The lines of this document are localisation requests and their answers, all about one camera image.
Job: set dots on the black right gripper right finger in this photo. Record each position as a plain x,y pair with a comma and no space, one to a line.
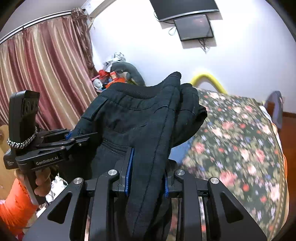
206,209

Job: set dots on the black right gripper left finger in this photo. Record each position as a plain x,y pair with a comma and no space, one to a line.
88,210

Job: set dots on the black pants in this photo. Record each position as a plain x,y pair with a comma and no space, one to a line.
150,120

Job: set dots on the left hand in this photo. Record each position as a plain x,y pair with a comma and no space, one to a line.
43,181

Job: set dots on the folded blue jeans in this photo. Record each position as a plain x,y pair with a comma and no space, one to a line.
179,152

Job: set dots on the floral bed cover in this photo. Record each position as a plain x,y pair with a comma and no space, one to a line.
239,144

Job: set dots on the red striped curtain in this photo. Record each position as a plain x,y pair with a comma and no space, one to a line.
54,58

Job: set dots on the green bag with clutter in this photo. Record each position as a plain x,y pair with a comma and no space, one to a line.
104,79

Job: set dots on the grey plush toy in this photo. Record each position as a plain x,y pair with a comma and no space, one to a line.
129,72

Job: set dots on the purple grey backpack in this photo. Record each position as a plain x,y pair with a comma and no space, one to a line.
274,107

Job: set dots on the yellow hoop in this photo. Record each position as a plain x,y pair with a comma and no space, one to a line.
210,79

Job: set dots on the wall mounted monitor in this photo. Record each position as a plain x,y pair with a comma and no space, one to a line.
193,27

